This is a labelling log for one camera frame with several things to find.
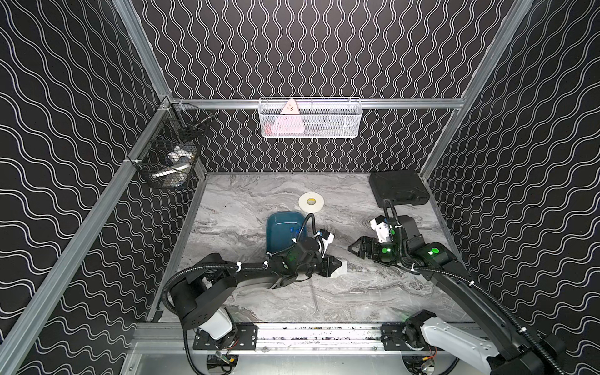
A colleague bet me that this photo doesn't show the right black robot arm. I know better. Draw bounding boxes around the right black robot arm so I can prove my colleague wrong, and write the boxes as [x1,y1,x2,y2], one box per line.
[348,216,566,374]

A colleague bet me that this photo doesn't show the black wire basket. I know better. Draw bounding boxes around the black wire basket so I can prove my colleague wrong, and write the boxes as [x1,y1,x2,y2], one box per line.
[134,102,215,190]

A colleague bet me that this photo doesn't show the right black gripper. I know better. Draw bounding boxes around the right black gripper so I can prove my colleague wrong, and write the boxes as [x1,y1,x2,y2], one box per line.
[347,236,407,264]

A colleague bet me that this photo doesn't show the teal plastic tray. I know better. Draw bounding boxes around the teal plastic tray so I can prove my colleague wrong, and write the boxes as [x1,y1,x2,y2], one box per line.
[266,211,306,255]

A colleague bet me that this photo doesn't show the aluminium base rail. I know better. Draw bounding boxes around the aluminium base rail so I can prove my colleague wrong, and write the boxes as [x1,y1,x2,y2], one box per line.
[132,323,489,354]

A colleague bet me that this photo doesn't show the clear wire basket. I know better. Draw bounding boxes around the clear wire basket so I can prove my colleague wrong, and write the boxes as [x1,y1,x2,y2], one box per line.
[258,97,363,138]

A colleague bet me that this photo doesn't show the pink triangular card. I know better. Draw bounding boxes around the pink triangular card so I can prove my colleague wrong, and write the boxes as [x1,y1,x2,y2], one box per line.
[271,98,306,137]

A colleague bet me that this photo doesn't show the white wipe cloth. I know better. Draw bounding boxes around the white wipe cloth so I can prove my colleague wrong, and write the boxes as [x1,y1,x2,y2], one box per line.
[330,259,348,279]

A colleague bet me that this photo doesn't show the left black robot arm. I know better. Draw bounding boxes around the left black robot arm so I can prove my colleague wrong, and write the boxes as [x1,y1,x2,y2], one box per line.
[161,234,344,342]

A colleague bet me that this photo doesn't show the black plastic case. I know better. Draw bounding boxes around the black plastic case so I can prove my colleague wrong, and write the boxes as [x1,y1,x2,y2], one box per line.
[369,170,430,209]

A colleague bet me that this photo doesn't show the white tape roll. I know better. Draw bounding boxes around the white tape roll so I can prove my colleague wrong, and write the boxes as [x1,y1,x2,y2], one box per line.
[298,192,325,213]

